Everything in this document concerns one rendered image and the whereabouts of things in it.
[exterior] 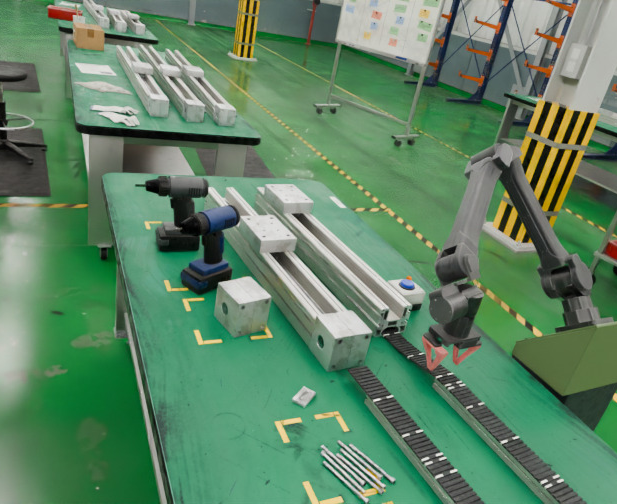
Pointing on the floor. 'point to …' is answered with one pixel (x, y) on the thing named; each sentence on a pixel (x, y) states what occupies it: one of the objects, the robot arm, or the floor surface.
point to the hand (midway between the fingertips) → (443, 363)
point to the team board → (388, 41)
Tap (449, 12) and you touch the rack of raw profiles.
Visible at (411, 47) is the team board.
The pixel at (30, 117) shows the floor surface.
